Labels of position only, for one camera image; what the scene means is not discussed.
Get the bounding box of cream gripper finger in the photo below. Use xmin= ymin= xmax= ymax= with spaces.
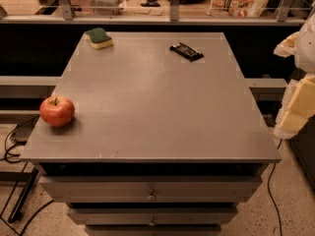
xmin=288 ymin=76 xmax=315 ymax=118
xmin=274 ymin=111 xmax=307 ymax=140

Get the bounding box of green and yellow sponge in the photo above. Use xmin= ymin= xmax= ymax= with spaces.
xmin=84 ymin=28 xmax=113 ymax=50

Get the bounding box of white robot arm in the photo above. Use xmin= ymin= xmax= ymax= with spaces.
xmin=274 ymin=15 xmax=315 ymax=140

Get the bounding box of red apple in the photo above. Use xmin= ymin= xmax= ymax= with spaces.
xmin=39 ymin=95 xmax=75 ymax=127

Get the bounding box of printed snack bag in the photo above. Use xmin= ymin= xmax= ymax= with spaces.
xmin=207 ymin=0 xmax=269 ymax=18

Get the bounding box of black snack bar wrapper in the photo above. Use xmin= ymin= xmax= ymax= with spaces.
xmin=169 ymin=42 xmax=204 ymax=62

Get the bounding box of grey drawer cabinet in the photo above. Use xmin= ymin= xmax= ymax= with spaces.
xmin=22 ymin=32 xmax=280 ymax=236

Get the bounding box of top drawer round knob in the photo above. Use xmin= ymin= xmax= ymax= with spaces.
xmin=147 ymin=190 xmax=157 ymax=201

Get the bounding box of drawer round knob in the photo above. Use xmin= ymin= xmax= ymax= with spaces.
xmin=147 ymin=190 xmax=157 ymax=201
xmin=148 ymin=217 xmax=157 ymax=227

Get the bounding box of black metal floor bar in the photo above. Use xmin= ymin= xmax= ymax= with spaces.
xmin=8 ymin=168 xmax=38 ymax=223

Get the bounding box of grey metal shelf frame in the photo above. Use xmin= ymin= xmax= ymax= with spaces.
xmin=0 ymin=0 xmax=315 ymax=27

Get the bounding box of black cable right floor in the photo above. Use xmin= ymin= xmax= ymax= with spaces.
xmin=266 ymin=139 xmax=284 ymax=236

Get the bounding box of black cables left floor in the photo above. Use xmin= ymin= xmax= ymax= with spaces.
xmin=0 ymin=114 xmax=55 ymax=236

